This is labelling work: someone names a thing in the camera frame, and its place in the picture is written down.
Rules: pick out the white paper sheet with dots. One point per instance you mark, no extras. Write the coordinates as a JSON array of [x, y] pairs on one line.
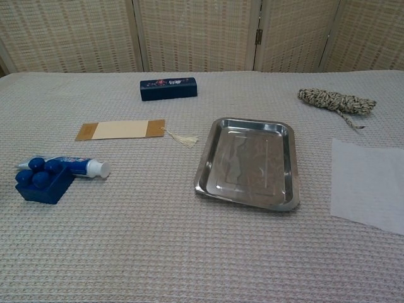
[[366, 183]]

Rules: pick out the stainless steel tray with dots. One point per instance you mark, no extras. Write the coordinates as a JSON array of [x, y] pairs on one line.
[[246, 164]]

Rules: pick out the dark blue printed box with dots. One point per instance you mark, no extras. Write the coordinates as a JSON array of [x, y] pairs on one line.
[[168, 90]]

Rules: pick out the brown bookmark with tassel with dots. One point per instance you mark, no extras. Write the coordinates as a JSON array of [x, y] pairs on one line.
[[120, 130]]

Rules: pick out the beige woven tablecloth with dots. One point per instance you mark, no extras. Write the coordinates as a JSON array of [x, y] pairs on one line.
[[158, 246]]

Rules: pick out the blue white toothpaste tube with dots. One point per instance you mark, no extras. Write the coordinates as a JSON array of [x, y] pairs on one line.
[[88, 165]]

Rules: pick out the woven folding screen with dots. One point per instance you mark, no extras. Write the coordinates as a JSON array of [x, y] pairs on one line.
[[195, 34]]

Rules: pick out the brass screen hinge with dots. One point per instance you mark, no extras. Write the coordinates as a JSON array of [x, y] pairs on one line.
[[259, 36]]

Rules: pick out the blue studded building block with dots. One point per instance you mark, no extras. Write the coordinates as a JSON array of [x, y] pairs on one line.
[[44, 189]]

